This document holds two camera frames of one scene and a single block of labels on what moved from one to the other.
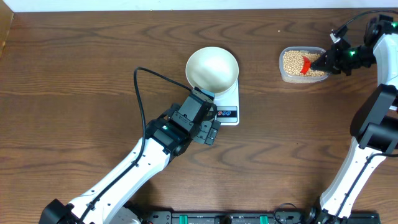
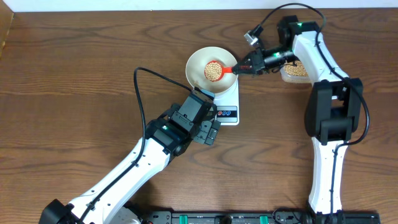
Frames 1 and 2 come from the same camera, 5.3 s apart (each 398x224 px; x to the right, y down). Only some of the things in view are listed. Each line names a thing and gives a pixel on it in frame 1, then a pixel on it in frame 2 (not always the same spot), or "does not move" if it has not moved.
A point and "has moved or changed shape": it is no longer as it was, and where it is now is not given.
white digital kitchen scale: x=227 y=106 does not move
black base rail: x=253 y=216 does not move
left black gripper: x=208 y=132 does not move
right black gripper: x=331 y=58 → x=257 y=63
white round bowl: x=212 y=69 does not move
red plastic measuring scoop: x=306 y=65 has moved or changed shape
